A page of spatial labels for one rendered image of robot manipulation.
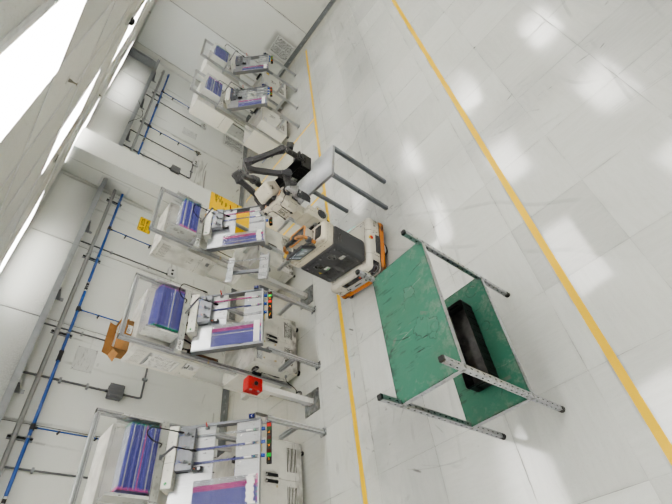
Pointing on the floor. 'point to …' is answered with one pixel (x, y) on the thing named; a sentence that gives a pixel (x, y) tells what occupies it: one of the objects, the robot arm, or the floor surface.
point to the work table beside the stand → (320, 172)
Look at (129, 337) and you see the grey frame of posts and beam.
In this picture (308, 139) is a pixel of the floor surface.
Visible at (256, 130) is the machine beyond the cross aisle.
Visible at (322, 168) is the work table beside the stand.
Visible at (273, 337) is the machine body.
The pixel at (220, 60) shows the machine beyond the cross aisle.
